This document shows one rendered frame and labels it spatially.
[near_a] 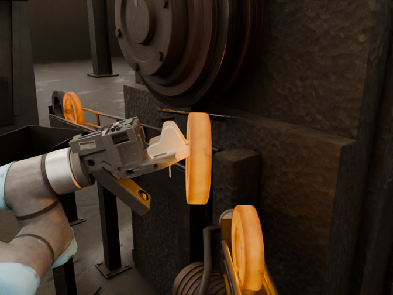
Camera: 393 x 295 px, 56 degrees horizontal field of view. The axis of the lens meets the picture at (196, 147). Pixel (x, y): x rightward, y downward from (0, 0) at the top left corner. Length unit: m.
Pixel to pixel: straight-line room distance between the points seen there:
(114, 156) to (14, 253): 0.20
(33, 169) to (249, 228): 0.37
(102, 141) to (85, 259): 1.40
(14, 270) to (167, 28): 0.58
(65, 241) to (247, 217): 0.32
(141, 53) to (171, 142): 0.45
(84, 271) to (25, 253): 1.30
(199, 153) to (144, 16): 0.48
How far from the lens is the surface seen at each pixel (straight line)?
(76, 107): 1.82
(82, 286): 1.81
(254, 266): 0.66
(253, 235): 0.66
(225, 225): 0.80
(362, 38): 0.83
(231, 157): 0.90
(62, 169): 0.63
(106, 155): 0.63
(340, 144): 0.82
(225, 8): 0.86
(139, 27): 0.98
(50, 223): 0.68
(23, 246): 0.62
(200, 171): 0.56
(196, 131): 0.57
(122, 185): 0.64
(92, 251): 2.02
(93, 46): 7.99
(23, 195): 0.67
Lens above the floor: 1.12
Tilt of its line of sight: 19 degrees down
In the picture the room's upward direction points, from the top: straight up
